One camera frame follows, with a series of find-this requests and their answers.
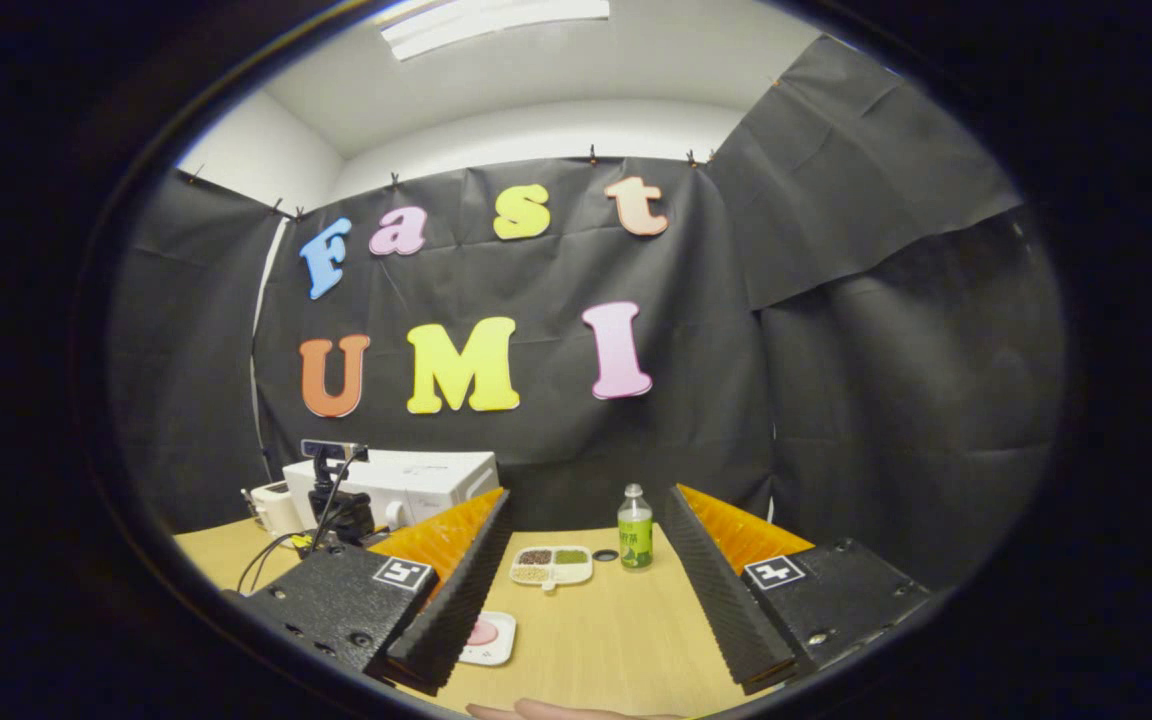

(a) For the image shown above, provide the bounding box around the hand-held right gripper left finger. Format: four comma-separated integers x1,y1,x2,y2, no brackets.
226,487,515,698

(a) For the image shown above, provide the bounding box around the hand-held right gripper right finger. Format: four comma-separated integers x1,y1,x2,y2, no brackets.
662,484,937,696

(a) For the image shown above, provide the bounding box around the white square food plate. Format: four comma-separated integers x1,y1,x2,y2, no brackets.
458,611,517,667

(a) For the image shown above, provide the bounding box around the white microwave oven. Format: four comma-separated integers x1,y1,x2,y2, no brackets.
283,450,500,531

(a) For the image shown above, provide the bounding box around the white divided grain dish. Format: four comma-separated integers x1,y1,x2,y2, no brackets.
509,545,594,591

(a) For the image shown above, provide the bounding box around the green label drink bottle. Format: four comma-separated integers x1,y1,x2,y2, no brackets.
618,484,654,571

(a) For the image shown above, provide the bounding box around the black webcam on stand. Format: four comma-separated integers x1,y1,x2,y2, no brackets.
301,440,375,546

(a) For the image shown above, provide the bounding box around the small white appliance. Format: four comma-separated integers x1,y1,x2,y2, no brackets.
249,481,305,536

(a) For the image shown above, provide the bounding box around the black backdrop cloth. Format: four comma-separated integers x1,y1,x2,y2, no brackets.
106,35,1067,591

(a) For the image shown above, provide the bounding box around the row of small cloth clips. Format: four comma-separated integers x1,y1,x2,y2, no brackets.
186,75,782,219

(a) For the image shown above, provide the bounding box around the long ceiling light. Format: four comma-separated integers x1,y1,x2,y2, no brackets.
379,0,612,61

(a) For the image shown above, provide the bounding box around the black cable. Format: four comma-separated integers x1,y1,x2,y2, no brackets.
236,448,362,593

